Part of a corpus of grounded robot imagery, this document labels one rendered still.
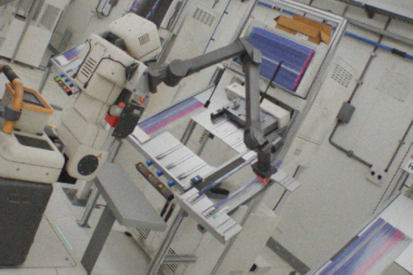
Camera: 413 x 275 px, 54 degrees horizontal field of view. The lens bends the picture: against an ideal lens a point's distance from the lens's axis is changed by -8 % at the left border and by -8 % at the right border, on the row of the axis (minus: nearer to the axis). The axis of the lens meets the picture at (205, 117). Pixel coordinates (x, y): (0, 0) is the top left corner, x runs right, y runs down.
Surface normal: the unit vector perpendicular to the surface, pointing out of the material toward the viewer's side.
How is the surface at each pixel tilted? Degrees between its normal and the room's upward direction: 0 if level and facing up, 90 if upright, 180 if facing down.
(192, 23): 90
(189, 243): 90
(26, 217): 90
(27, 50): 90
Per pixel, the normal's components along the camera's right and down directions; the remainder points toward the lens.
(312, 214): -0.68, -0.23
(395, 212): -0.15, -0.79
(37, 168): 0.63, 0.42
